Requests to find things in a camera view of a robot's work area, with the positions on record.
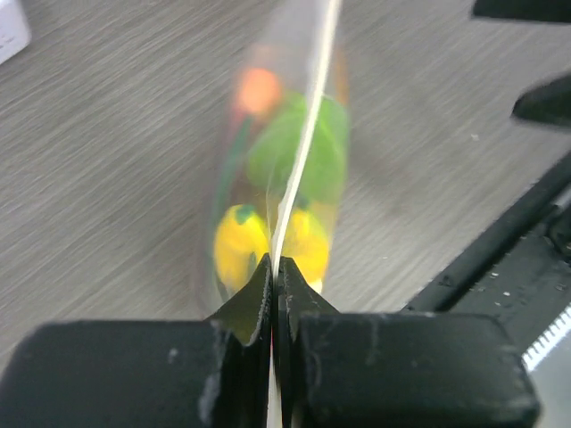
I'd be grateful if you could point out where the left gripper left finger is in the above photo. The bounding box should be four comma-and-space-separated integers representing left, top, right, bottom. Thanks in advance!
1, 258, 271, 427

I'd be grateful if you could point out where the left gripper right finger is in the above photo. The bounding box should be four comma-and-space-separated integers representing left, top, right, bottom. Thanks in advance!
277, 258, 540, 427

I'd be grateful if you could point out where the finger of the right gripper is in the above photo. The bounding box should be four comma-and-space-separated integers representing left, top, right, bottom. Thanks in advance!
512, 75, 570, 130
472, 0, 570, 22

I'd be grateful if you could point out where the fake yellow banana bunch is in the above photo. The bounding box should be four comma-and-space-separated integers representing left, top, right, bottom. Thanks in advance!
213, 204, 330, 293

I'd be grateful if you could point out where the clear zip top bag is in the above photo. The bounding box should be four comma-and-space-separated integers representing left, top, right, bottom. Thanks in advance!
200, 1, 350, 309

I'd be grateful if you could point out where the fake steak slice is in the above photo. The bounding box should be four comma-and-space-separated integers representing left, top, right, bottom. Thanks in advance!
229, 42, 349, 135

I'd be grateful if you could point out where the fake green leaf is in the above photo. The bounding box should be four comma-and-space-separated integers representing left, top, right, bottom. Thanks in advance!
213, 91, 350, 210

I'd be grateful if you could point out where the white perforated plastic basket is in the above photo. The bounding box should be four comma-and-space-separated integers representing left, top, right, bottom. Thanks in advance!
0, 0, 31, 64

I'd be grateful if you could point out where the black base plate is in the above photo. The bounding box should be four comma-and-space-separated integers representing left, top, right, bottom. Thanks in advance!
405, 155, 570, 350

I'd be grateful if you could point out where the white slotted cable duct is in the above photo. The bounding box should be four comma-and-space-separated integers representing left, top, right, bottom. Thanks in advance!
522, 306, 570, 372

